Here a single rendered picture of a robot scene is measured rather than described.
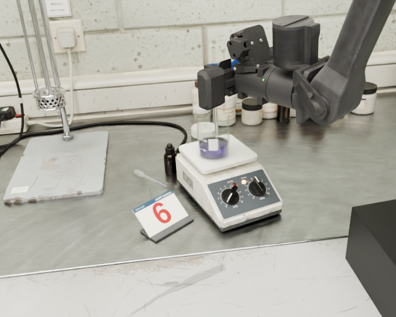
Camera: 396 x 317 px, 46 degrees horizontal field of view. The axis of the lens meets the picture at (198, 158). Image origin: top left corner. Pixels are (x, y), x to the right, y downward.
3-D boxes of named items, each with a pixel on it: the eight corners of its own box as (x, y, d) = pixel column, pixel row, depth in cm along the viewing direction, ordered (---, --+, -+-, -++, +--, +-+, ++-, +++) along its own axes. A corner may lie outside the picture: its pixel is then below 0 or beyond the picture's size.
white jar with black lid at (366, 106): (361, 104, 131) (364, 79, 127) (379, 111, 125) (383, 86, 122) (342, 109, 128) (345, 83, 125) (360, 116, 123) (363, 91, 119)
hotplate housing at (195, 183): (284, 214, 85) (286, 176, 81) (220, 235, 80) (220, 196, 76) (226, 164, 103) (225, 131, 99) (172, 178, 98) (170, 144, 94)
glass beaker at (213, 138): (237, 156, 88) (237, 114, 84) (212, 168, 84) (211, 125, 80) (213, 144, 93) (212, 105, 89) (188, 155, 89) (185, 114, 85)
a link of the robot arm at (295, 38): (357, 104, 66) (363, 20, 60) (323, 125, 62) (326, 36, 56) (293, 87, 74) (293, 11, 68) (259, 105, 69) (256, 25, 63)
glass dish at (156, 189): (151, 207, 89) (149, 197, 88) (148, 192, 94) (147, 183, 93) (179, 203, 90) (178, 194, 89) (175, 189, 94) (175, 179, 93)
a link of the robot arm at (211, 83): (311, 88, 78) (313, 51, 75) (236, 122, 67) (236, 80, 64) (272, 78, 83) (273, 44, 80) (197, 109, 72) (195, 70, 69)
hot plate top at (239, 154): (259, 160, 87) (259, 155, 87) (202, 175, 83) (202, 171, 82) (229, 136, 97) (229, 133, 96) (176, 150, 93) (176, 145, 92)
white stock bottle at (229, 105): (209, 120, 125) (208, 82, 120) (229, 116, 127) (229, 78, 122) (219, 128, 120) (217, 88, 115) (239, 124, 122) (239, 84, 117)
